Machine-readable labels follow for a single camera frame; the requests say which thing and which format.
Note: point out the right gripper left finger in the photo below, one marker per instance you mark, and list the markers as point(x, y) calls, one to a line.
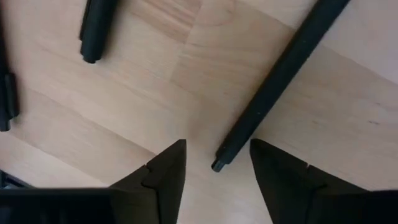
point(149, 199)

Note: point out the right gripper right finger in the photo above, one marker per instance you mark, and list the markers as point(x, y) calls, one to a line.
point(311, 202)

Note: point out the black pen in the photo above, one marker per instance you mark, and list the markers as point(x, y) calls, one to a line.
point(7, 102)
point(280, 74)
point(96, 31)

